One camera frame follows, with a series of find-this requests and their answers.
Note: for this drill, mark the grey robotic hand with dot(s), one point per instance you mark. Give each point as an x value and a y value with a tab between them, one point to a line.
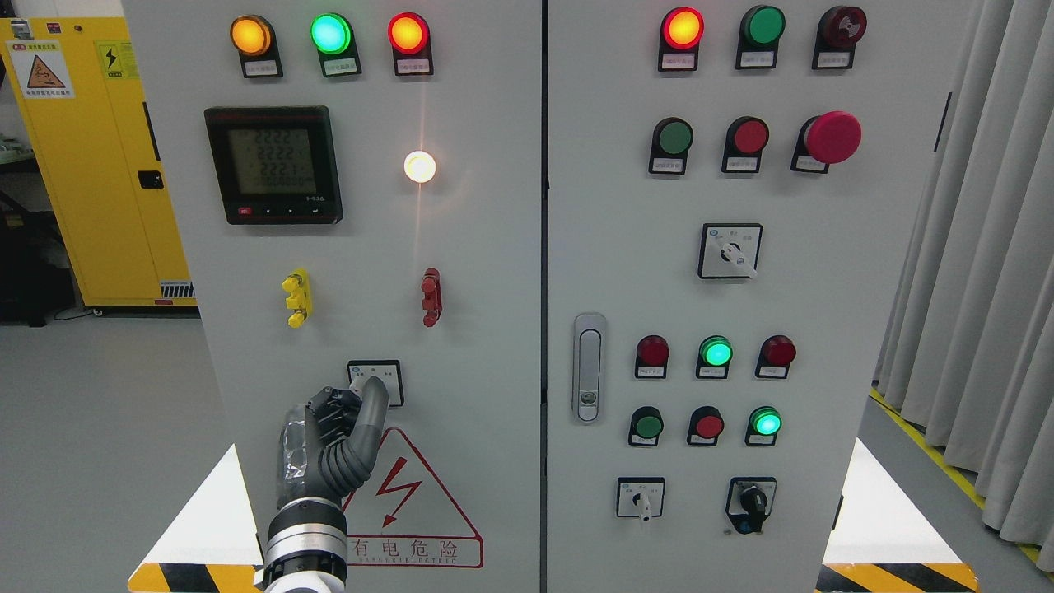
328	446

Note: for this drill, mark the white rotary light switch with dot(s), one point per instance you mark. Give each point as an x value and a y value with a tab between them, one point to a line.
388	370

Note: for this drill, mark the silver black robot forearm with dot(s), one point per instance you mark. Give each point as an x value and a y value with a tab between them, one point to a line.
306	549

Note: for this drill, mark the orange indicator light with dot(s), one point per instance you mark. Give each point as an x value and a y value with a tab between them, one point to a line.
256	44

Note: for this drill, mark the red electric hazard warning sticker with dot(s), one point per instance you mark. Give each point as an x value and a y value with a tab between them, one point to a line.
404	516

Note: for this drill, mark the yellow terminal connector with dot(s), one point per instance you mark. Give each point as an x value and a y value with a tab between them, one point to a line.
297	285

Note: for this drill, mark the red terminal connector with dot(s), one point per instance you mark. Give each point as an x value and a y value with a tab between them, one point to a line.
432	297

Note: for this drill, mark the black digital power meter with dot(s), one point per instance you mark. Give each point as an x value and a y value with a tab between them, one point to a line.
275	165

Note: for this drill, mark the small clear lamp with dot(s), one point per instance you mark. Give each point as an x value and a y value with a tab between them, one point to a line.
420	166

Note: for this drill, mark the white rotary selector lower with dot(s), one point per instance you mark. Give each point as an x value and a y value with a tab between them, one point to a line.
640	498

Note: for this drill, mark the white rotary selector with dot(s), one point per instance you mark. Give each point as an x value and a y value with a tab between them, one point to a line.
729	251
640	498

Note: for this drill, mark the green push button lower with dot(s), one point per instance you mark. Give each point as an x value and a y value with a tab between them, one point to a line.
646	427

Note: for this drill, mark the green push button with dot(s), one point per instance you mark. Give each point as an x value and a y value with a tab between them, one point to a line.
646	427
670	144

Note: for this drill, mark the dark red indicator left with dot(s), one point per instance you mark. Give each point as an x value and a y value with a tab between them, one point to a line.
652	358

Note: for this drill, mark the dark red indicator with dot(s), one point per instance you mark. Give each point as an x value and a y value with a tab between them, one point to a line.
652	358
775	357

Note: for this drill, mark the grey electrical control cabinet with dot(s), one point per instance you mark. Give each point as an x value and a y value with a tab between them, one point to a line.
540	116

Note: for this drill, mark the red push button lower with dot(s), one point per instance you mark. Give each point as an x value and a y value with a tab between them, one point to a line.
705	427

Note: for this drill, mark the red push button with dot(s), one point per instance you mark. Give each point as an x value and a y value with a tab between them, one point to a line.
745	140
705	427

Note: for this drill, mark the lit green indicator middle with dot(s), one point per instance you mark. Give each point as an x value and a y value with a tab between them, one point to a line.
713	358

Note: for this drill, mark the green indicator light top left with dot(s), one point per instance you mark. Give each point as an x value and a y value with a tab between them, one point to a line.
336	44

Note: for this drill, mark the red indicator light top left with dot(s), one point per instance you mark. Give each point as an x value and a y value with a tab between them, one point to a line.
410	38

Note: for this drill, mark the lit green button lower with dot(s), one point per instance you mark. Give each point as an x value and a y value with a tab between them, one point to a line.
763	427

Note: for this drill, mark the yellow safety storage cabinet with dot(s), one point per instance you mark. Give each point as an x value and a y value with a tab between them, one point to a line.
77	84

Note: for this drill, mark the white rotary selector upper right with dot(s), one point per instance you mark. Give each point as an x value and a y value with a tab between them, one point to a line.
729	251

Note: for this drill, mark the dark red indicator right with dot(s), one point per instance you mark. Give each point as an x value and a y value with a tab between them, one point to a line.
775	357

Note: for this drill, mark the green push button upper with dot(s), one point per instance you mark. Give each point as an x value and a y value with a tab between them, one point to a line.
670	144

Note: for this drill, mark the red push button upper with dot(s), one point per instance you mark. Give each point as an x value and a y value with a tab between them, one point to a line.
745	140

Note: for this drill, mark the red lit indicator top right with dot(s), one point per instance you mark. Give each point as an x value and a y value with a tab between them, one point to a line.
681	32

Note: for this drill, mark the red emergency stop button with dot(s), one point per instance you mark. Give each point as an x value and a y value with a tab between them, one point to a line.
824	140

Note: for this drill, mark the dark green indicator top right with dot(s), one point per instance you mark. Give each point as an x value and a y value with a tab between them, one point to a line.
761	28

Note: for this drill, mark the grey curtain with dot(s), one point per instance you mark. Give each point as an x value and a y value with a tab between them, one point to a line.
968	352

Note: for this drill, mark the dark red buzzer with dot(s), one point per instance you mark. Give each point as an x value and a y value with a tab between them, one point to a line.
839	31

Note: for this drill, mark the grey cabinet door handle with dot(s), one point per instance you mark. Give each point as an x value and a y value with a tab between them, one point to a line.
588	366

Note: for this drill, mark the black knob selector switch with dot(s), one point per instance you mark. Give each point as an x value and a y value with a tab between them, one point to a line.
749	503

